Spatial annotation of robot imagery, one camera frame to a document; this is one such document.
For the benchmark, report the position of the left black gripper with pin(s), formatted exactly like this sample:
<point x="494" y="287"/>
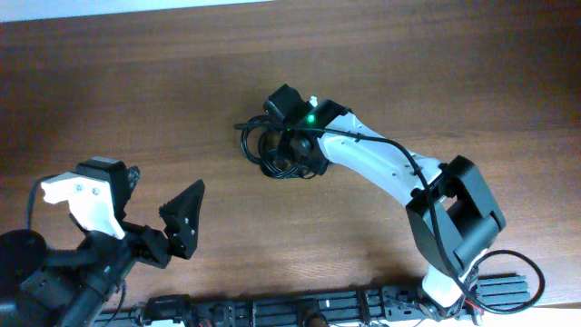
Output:
<point x="137" y="242"/>

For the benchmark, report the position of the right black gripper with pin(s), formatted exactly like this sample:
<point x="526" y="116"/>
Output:
<point x="281" y="148"/>

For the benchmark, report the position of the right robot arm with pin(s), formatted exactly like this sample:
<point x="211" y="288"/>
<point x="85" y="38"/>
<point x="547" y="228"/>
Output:
<point x="453" y="215"/>

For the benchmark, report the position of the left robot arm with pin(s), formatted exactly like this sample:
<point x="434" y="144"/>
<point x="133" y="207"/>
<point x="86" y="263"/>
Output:
<point x="42" y="286"/>

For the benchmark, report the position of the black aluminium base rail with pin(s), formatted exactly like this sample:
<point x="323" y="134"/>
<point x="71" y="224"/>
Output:
<point x="318" y="306"/>

